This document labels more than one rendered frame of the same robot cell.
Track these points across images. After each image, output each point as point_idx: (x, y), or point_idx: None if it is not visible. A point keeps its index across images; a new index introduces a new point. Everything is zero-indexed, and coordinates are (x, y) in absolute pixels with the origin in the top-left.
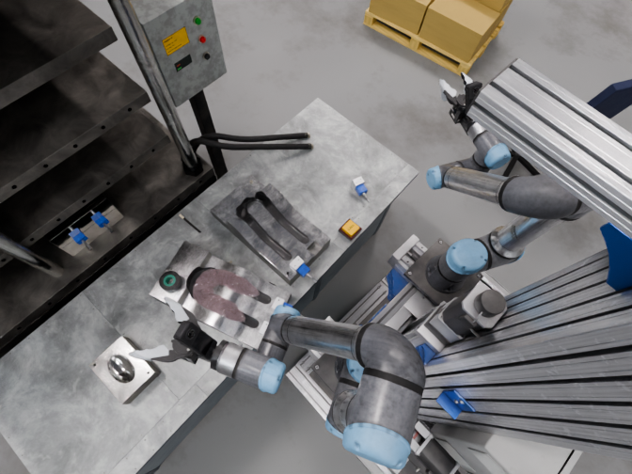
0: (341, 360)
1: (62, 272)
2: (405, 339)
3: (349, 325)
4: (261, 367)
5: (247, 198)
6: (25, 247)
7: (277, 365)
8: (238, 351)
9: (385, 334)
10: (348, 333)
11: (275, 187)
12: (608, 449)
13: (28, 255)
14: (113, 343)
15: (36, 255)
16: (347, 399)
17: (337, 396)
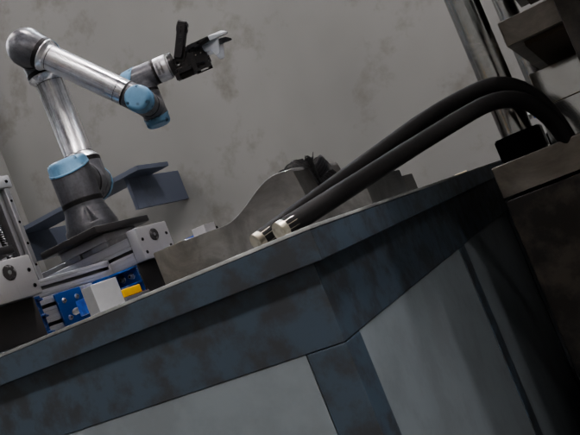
0: (105, 203)
1: (552, 141)
2: (15, 35)
3: (59, 51)
4: (134, 66)
5: (330, 174)
6: (523, 59)
7: (123, 72)
8: (154, 59)
9: (28, 31)
10: (59, 47)
11: (275, 173)
12: None
13: (521, 70)
14: (402, 175)
15: (529, 80)
16: (80, 133)
17: (97, 162)
